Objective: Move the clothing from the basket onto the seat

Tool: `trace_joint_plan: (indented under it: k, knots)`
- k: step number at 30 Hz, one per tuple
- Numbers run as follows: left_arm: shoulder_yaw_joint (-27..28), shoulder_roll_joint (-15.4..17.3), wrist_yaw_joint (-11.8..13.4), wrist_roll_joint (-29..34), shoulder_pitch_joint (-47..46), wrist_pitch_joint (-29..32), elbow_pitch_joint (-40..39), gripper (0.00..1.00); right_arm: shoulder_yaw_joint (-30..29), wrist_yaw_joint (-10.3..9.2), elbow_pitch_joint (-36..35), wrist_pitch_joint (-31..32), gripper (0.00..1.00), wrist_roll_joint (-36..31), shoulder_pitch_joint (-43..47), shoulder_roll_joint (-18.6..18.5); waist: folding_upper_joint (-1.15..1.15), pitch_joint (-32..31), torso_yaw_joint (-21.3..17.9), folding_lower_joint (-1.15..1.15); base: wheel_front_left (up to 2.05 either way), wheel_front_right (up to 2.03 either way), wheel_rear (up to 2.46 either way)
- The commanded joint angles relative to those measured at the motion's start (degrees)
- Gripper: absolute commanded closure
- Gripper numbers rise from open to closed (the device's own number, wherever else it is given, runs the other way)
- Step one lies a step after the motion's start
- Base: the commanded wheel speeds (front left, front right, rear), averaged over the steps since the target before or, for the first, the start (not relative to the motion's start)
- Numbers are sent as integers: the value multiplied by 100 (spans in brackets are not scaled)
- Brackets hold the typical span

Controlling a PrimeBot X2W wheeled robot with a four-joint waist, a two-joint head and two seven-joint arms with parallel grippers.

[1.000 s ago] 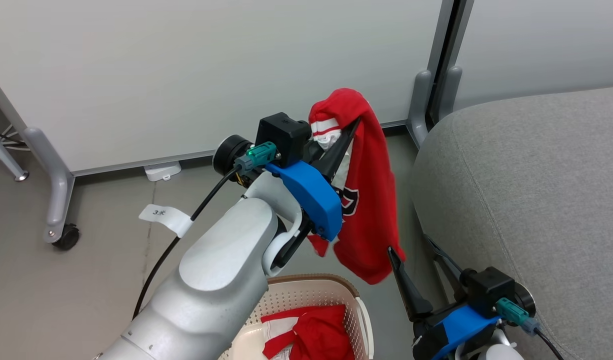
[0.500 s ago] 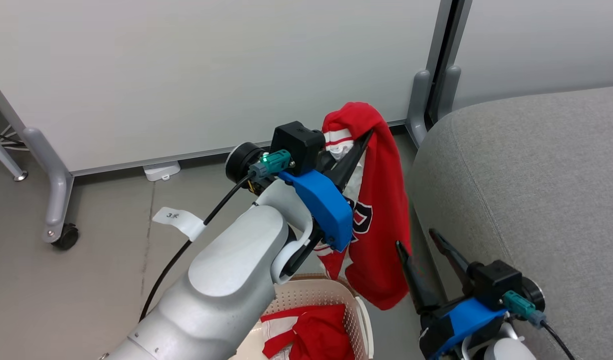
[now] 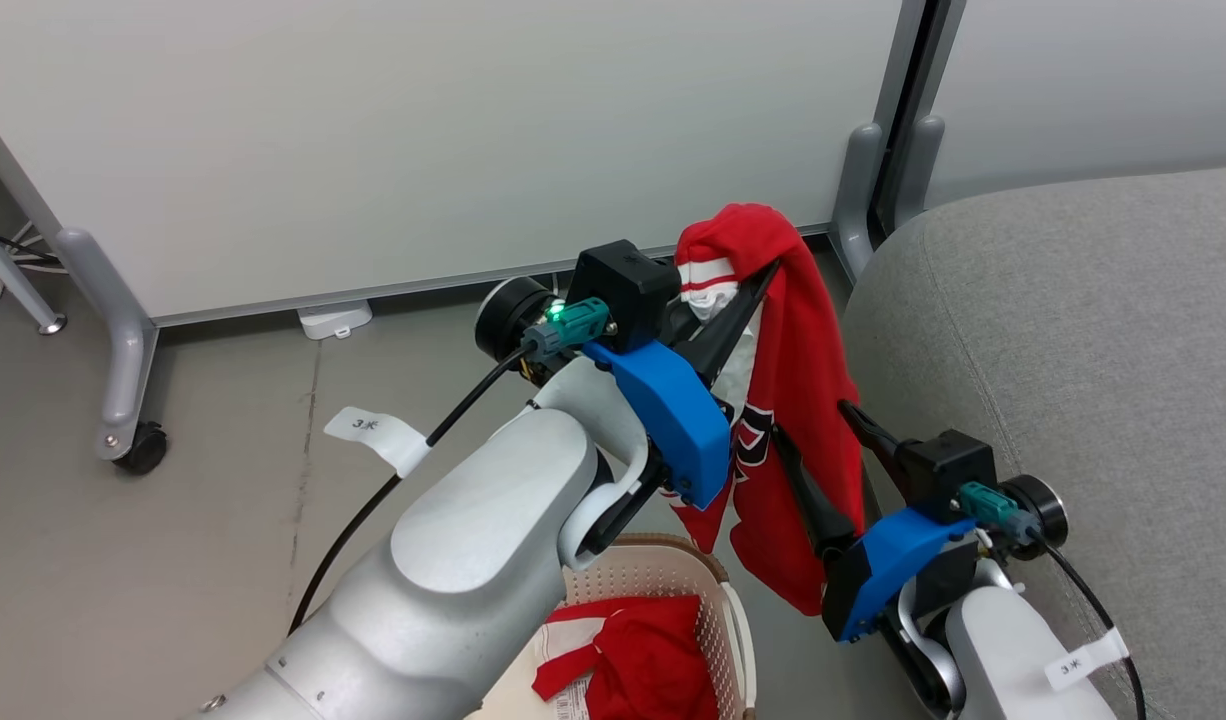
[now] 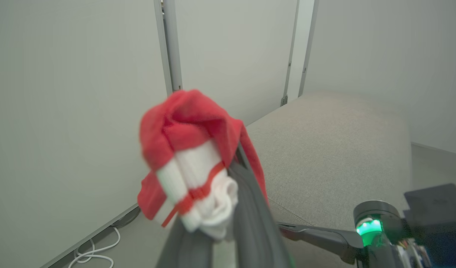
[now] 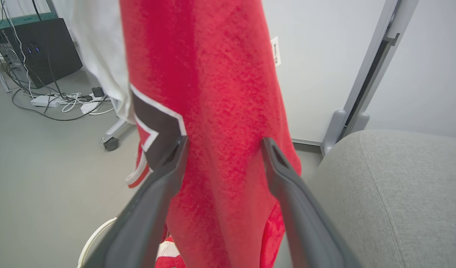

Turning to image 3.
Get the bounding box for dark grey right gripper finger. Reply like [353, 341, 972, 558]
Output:
[773, 425, 859, 561]
[838, 400, 909, 481]

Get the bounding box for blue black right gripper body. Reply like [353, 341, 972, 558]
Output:
[821, 475, 1069, 643]

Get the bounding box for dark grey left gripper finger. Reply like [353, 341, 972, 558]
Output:
[685, 262, 780, 373]
[701, 300, 764, 401]

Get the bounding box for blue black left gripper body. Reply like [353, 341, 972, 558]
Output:
[476, 275, 731, 509]

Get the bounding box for red shorts with black emblem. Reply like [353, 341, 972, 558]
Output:
[668, 203, 866, 617]

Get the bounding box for red white Bulls jersey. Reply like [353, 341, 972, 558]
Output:
[531, 595, 720, 720]

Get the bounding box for cream perforated laundry basket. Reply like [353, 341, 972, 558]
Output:
[473, 533, 759, 720]

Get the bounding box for printed basket sticker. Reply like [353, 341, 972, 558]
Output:
[551, 678, 596, 720]

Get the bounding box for short grey partition leg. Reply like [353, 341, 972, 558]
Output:
[831, 122, 886, 283]
[893, 115, 946, 233]

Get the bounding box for grey fabric sofa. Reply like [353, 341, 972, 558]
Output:
[841, 165, 1226, 720]

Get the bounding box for white plastic floor box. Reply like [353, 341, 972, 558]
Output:
[297, 299, 374, 341]

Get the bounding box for wide white partition panel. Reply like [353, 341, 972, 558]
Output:
[0, 0, 929, 328]

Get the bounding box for narrow white partition panel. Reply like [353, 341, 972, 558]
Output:
[921, 0, 1226, 211]

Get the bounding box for grey partition leg with caster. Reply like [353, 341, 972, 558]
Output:
[55, 228, 169, 476]

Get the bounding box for slanted metal table leg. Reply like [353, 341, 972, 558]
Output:
[0, 213, 68, 336]

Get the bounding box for green right camera connector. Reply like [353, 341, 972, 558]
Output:
[958, 481, 1026, 543]

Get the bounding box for green camera connector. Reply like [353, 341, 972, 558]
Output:
[521, 297, 612, 363]
[958, 481, 1026, 543]

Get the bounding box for green left camera connector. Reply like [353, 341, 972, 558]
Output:
[521, 297, 612, 363]

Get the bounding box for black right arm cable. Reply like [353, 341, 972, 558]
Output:
[1021, 528, 1146, 720]

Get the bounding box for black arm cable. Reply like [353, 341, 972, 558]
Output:
[1021, 528, 1146, 720]
[289, 345, 534, 636]

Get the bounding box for white right cable tag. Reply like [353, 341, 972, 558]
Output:
[1044, 628, 1130, 693]

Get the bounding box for white cable tag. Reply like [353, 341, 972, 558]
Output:
[323, 405, 432, 478]
[1044, 628, 1130, 693]

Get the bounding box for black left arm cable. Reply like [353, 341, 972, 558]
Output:
[289, 345, 534, 636]

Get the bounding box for white left cable tag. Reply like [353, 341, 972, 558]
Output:
[323, 405, 432, 478]

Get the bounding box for black floor cable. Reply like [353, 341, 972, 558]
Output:
[0, 233, 66, 273]

